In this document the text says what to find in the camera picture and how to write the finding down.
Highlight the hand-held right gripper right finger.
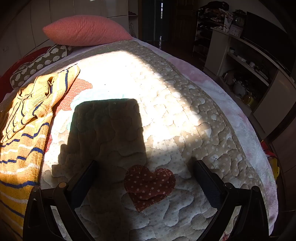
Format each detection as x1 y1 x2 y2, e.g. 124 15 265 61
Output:
194 159 270 241

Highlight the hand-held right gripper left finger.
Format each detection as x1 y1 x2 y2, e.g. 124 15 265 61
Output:
23 159 98 241

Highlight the yellow striped knit sweater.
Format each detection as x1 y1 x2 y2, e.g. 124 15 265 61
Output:
0 65 81 233

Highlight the dark rack with clothes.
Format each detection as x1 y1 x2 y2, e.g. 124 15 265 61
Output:
193 2 233 68

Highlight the yellow toy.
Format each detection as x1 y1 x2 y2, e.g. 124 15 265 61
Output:
268 154 281 181

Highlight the yellow jar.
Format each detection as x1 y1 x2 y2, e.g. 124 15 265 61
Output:
242 92 254 106

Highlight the beige quilted blanket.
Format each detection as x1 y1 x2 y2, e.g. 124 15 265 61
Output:
39 40 277 241

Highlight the white round pot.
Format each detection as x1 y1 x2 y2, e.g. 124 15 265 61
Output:
233 83 246 97

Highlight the white shelf unit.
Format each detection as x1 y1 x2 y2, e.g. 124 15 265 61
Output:
203 26 296 122

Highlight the green hedgehog print pillow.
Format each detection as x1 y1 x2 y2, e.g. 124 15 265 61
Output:
10 44 73 90

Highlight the red cushion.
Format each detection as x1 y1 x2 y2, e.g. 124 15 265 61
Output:
0 46 51 100

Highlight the white square clock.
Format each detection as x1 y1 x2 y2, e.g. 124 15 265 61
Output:
229 24 242 38

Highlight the pink ribbed pillow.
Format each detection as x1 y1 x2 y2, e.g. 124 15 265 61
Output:
43 17 133 46

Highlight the black television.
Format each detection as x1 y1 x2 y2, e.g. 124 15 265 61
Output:
240 11 295 73

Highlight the round wooden clock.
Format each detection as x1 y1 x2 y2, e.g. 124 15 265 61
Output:
232 10 247 27

